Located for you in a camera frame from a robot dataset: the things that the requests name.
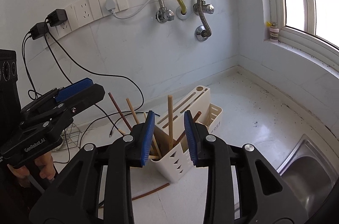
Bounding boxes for black power adapter upper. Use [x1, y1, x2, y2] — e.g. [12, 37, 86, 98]
[47, 9, 68, 27]

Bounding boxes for wire rack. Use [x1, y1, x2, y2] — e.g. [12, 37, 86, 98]
[52, 123, 81, 152]

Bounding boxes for black power adapter lower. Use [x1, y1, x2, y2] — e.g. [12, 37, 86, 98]
[29, 22, 49, 40]

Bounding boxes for black usb cable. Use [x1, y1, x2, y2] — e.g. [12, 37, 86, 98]
[43, 30, 145, 139]

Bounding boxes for small jar on windowsill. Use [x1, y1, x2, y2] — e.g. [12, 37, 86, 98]
[266, 22, 280, 42]

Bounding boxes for white wall power strip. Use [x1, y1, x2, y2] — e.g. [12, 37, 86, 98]
[47, 0, 129, 44]

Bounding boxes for white wall plug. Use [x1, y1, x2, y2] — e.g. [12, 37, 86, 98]
[105, 0, 116, 16]

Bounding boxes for dark brown chopstick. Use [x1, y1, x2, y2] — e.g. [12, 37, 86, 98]
[108, 92, 132, 132]

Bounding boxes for reddish brown chopstick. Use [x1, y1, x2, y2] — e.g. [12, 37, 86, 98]
[174, 111, 202, 145]

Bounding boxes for cream plastic utensil holder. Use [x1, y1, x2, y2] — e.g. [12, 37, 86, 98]
[151, 85, 222, 183]

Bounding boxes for stainless steel sink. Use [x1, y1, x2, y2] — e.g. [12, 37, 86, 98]
[277, 134, 338, 217]

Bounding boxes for person left hand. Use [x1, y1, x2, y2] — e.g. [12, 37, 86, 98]
[7, 152, 56, 187]

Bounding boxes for black power adapter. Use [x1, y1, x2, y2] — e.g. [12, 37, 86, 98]
[47, 9, 68, 27]
[29, 22, 49, 40]

